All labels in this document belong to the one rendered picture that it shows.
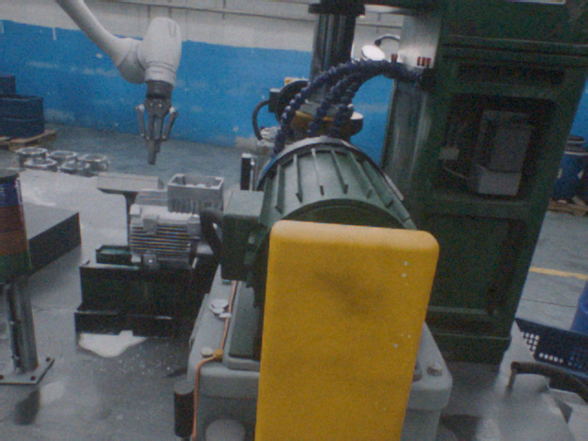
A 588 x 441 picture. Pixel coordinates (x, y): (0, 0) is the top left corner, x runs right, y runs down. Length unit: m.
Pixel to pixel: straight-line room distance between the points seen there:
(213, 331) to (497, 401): 0.76
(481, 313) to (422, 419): 0.65
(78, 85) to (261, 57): 2.74
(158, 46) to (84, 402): 1.00
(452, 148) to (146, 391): 0.81
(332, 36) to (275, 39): 5.65
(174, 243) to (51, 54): 6.98
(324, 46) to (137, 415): 0.83
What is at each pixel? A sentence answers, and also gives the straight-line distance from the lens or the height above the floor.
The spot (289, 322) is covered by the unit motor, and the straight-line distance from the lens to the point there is 0.38.
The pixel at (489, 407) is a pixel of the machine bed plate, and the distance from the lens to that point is 1.15.
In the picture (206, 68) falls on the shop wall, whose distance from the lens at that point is 6.99.
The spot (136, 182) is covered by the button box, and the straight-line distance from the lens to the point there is 1.46.
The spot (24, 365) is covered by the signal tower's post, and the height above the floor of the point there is 0.82.
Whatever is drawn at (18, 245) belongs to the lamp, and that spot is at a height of 1.09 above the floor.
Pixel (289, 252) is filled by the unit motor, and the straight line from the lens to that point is 0.36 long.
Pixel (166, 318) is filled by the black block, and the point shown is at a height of 0.86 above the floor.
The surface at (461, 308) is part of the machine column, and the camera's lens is 1.18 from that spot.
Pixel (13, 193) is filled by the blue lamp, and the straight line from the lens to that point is 0.98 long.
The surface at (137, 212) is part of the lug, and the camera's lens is 1.17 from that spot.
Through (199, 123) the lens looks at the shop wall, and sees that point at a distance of 7.11.
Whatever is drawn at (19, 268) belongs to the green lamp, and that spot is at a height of 1.04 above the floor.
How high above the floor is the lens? 1.48
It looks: 21 degrees down
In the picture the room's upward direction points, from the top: 5 degrees clockwise
